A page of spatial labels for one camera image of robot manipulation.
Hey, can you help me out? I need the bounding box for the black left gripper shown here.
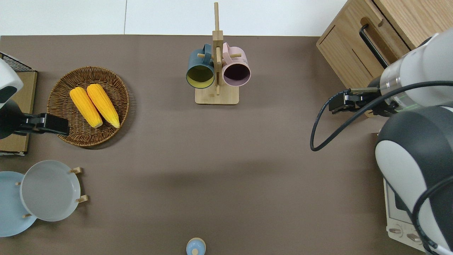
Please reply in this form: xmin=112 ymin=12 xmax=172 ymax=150
xmin=11 ymin=113 xmax=70 ymax=136

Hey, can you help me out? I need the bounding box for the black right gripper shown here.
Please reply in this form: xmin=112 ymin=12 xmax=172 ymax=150
xmin=328 ymin=90 xmax=382 ymax=115

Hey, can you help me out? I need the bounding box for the light wooden drawer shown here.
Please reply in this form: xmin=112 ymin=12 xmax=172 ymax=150
xmin=345 ymin=0 xmax=413 ymax=89

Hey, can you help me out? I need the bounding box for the brown wicker basket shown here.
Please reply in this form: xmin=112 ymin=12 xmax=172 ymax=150
xmin=47 ymin=66 xmax=130 ymax=147

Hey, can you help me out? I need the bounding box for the yellow corn cob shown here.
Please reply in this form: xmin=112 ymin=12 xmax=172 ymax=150
xmin=69 ymin=87 xmax=103 ymax=129
xmin=87 ymin=84 xmax=120 ymax=129

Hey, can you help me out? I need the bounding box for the wooden plate rack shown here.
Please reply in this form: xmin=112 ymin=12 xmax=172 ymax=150
xmin=14 ymin=166 xmax=89 ymax=218

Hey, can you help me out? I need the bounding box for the grey plate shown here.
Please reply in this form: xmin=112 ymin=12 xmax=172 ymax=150
xmin=20 ymin=160 xmax=81 ymax=222

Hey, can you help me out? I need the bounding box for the light blue plate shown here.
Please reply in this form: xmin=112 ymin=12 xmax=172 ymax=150
xmin=0 ymin=171 xmax=38 ymax=237

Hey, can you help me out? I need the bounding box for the brown table mat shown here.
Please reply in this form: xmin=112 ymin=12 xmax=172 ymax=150
xmin=0 ymin=34 xmax=425 ymax=255

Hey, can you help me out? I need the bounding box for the light wooden cabinet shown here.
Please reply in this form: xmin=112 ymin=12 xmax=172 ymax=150
xmin=316 ymin=0 xmax=453 ymax=119

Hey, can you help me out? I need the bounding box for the pink mug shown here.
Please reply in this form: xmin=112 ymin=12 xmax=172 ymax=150
xmin=222 ymin=42 xmax=251 ymax=87

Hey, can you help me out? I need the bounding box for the white oven appliance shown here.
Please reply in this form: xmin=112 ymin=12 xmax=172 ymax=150
xmin=383 ymin=177 xmax=430 ymax=248

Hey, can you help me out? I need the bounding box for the wooden mug rack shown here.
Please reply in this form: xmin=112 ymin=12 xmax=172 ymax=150
xmin=195 ymin=2 xmax=240 ymax=105

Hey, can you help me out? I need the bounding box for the dark blue mug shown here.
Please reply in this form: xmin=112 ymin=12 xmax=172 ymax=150
xmin=186 ymin=44 xmax=215 ymax=89

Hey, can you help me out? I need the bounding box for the blue dome wooden knob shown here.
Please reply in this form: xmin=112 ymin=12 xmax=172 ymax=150
xmin=186 ymin=238 xmax=206 ymax=255

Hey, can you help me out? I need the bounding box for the wire and wood shelf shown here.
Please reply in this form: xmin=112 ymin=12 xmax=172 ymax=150
xmin=0 ymin=52 xmax=38 ymax=156

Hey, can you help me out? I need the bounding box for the black metal drawer handle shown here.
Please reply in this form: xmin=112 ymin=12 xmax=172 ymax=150
xmin=359 ymin=24 xmax=389 ymax=69

